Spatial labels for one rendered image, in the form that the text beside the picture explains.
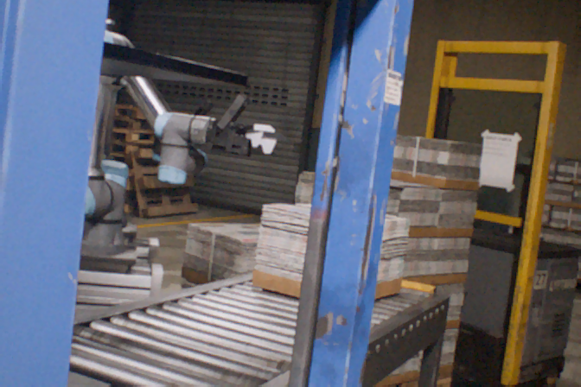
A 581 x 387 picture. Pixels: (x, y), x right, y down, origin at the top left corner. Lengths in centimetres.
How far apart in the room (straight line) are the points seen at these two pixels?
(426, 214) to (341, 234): 256
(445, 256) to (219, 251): 126
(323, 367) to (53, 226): 60
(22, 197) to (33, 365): 11
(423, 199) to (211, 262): 108
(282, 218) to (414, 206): 147
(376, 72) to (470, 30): 896
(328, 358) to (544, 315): 339
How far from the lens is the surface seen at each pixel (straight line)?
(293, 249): 207
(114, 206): 232
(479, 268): 433
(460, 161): 371
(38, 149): 46
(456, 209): 372
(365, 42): 98
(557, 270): 437
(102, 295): 235
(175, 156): 209
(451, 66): 442
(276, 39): 1077
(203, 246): 299
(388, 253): 220
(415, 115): 996
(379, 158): 97
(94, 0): 49
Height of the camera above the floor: 125
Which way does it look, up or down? 3 degrees down
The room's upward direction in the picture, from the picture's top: 7 degrees clockwise
